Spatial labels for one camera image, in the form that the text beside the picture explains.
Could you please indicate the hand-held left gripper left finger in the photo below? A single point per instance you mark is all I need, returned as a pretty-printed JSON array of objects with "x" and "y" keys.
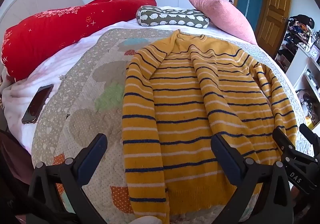
[{"x": 93, "y": 157}]

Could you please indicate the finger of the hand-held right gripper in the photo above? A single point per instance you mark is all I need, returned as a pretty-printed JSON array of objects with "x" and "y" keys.
[
  {"x": 309, "y": 133},
  {"x": 282, "y": 139}
]

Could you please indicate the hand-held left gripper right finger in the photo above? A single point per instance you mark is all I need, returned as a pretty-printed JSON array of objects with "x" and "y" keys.
[{"x": 225, "y": 157}]

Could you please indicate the yellow striped sweater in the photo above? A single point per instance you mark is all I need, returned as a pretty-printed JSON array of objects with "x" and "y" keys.
[{"x": 180, "y": 114}]

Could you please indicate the grey patterned bed quilt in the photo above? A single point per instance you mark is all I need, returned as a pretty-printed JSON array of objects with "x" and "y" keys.
[{"x": 82, "y": 94}]

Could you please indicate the white desk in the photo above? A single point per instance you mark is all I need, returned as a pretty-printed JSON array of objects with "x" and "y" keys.
[{"x": 303, "y": 69}]

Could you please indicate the black smartphone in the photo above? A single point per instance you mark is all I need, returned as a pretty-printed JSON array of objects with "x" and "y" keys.
[{"x": 37, "y": 104}]

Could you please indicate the maroon cloth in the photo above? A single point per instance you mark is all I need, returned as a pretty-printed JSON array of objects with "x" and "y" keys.
[{"x": 13, "y": 156}]

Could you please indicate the white square clock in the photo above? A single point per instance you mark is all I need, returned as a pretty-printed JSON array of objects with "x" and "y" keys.
[{"x": 315, "y": 53}]

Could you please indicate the cluttered white shelf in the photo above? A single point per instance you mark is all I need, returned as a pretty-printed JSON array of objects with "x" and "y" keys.
[{"x": 297, "y": 36}]

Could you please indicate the wooden door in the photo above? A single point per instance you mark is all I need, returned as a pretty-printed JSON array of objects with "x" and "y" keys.
[{"x": 273, "y": 14}]

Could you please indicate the red floral quilt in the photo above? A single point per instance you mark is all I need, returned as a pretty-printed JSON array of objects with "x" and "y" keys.
[{"x": 50, "y": 36}]

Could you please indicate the olive hedgehog print pillow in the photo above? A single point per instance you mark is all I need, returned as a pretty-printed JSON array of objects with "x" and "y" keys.
[{"x": 172, "y": 17}]

